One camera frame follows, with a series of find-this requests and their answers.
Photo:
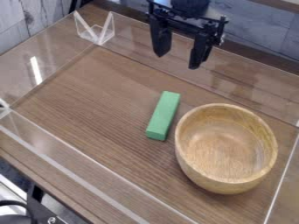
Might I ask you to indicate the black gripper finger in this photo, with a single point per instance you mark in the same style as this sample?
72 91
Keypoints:
160 36
200 50

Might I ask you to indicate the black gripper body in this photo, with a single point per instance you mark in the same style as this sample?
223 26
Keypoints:
189 15

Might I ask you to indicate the green rectangular block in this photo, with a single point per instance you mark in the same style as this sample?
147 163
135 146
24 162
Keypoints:
163 115

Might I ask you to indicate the wooden bowl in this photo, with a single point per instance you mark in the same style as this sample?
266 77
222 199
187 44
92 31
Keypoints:
226 148

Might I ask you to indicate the clear acrylic corner bracket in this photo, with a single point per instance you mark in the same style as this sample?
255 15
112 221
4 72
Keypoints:
96 34

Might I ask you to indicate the clear acrylic tray wall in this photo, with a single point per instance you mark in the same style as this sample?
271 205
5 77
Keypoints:
76 102

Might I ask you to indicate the black table leg bracket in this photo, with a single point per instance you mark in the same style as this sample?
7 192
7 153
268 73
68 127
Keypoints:
43 215

